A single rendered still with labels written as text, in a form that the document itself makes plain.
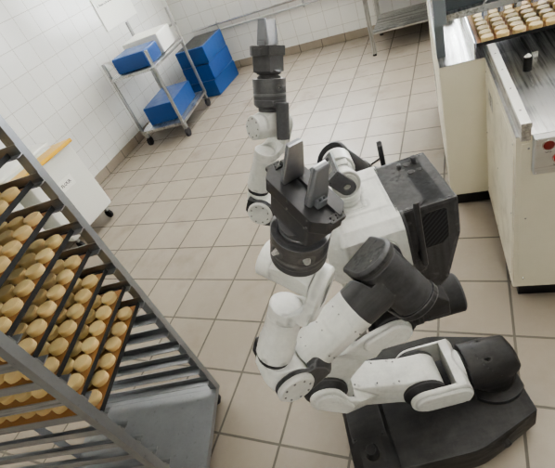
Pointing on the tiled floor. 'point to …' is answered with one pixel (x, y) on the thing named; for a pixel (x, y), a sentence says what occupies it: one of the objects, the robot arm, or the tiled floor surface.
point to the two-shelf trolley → (161, 87)
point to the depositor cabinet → (470, 103)
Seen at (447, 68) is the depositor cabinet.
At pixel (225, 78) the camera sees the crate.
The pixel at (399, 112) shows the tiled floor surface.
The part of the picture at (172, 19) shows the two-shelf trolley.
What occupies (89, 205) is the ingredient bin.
